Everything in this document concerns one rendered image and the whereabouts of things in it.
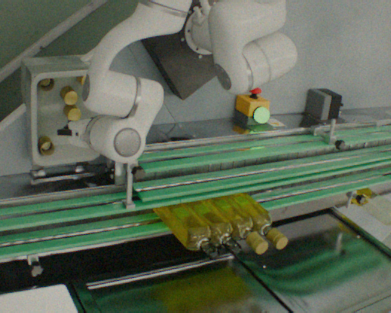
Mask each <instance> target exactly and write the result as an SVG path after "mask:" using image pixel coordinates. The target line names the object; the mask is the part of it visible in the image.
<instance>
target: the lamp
mask: <svg viewBox="0 0 391 313"><path fill-rule="evenodd" d="M252 117H253V119H254V120H255V121H256V122H259V123H262V124H263V123H265V122H267V121H268V119H269V117H270V113H269V110H267V109H265V108H264V107H256V108H255V109H254V111H253V114H252Z"/></svg>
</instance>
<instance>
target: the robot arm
mask: <svg viewBox="0 0 391 313"><path fill-rule="evenodd" d="M191 2H192V0H139V4H138V6H137V8H136V11H135V13H134V14H133V15H132V16H131V17H130V18H128V19H126V20H125V21H123V22H121V23H119V24H118V25H116V26H115V27H114V28H113V29H112V30H110V31H109V32H108V33H107V34H106V35H105V37H104V38H103V39H102V40H101V42H100V43H99V44H98V46H97V48H96V49H95V51H94V53H93V55H92V59H91V61H90V64H89V68H88V71H87V73H86V77H85V81H84V83H83V90H82V99H83V104H84V106H85V107H86V108H87V109H89V110H91V111H93V112H96V113H101V114H104V115H99V116H96V117H94V118H90V119H86V120H80V121H72V120H68V124H67V125H65V126H64V127H63V128H60V129H57V135H58V136H70V137H69V143H70V144H71V145H76V146H78V147H83V148H91V149H92V150H94V151H96V152H98V153H99V154H101V155H103V156H105V157H107V158H110V159H113V160H115V161H116V162H121V163H127V162H132V161H133V160H135V159H138V158H139V156H140V155H141V154H142V152H143V150H144V147H145V138H146V136H147V133H148V131H149V129H150V127H151V125H152V123H153V120H154V119H155V117H156V115H157V113H158V112H159V111H160V109H161V106H162V102H163V94H164V89H163V88H162V86H161V85H160V84H159V83H157V82H156V81H154V80H148V79H144V78H140V77H136V76H133V75H126V74H122V73H120V72H113V71H110V70H109V66H110V64H111V62H112V60H113V58H114V57H115V56H116V54H117V53H118V52H119V51H120V50H121V49H122V48H124V47H125V46H127V45H129V44H130V43H132V42H135V41H137V40H140V39H144V38H147V37H153V36H158V35H166V34H174V33H176V32H179V31H180V30H181V29H182V27H183V25H184V22H185V19H186V16H187V15H188V11H189V8H190V5H191ZM199 2H200V5H201V8H199V7H194V9H193V10H194V12H193V13H192V14H191V16H189V20H188V21H187V24H186V26H185V38H186V41H187V44H188V46H189V47H190V49H191V50H194V51H196V52H197V53H199V54H212V53H213V58H214V66H215V70H216V74H217V77H218V80H219V81H220V84H221V87H223V89H224V90H225V91H226V92H228V93H229V94H232V95H240V94H242V93H245V92H249V91H251V90H252V89H254V88H257V87H259V86H261V85H264V84H266V83H269V82H271V81H272V80H276V79H279V78H280V77H282V76H283V75H286V74H287V73H288V72H290V71H291V69H293V68H294V66H295V65H296V61H297V57H298V53H297V50H296V47H295V45H294V44H293V42H292V40H291V39H290V38H289V37H286V36H285V35H284V34H282V33H280V32H278V31H277V30H278V29H281V28H282V26H283V25H284V24H285V20H286V14H287V11H286V3H285V0H220V1H218V2H217V3H216V4H214V5H213V6H212V7H211V6H209V3H208V1H206V0H199ZM116 116H117V117H116Z"/></svg>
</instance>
